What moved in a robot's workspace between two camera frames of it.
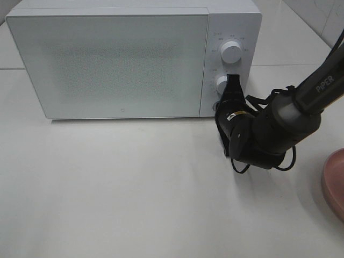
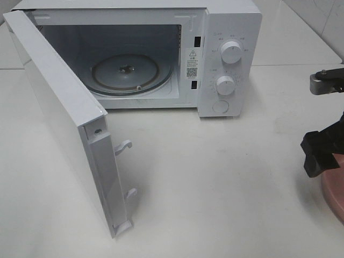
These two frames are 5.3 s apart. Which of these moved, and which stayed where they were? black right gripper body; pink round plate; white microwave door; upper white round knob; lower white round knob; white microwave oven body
Moved: white microwave door; black right gripper body
Stayed: upper white round knob; lower white round knob; pink round plate; white microwave oven body
